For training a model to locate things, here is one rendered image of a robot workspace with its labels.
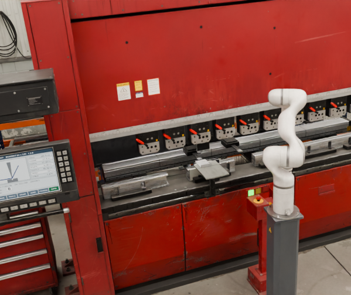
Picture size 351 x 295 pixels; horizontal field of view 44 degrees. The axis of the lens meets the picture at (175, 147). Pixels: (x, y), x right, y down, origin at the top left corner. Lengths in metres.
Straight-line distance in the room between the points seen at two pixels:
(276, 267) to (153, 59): 1.56
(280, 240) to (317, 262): 1.31
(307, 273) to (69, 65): 2.51
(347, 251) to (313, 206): 0.54
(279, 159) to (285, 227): 0.44
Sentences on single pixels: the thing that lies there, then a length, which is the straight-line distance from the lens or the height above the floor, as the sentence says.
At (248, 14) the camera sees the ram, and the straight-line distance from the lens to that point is 3.21.
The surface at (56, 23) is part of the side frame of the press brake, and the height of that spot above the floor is 2.17.
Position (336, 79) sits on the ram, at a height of 1.49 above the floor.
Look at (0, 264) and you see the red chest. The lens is 3.65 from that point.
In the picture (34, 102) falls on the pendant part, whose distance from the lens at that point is 2.35.
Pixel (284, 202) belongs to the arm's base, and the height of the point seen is 1.10.
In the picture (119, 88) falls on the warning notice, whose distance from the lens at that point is 2.98.
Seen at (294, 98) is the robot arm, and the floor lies 1.64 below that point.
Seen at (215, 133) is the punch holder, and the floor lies 1.23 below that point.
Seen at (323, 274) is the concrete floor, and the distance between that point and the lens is 3.91.
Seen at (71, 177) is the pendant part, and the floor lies 1.39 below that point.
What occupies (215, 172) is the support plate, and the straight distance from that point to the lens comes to 3.21.
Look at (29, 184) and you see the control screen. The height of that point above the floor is 1.39.
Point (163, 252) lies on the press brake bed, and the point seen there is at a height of 0.37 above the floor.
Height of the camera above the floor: 2.43
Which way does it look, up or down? 23 degrees down
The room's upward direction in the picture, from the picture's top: 5 degrees counter-clockwise
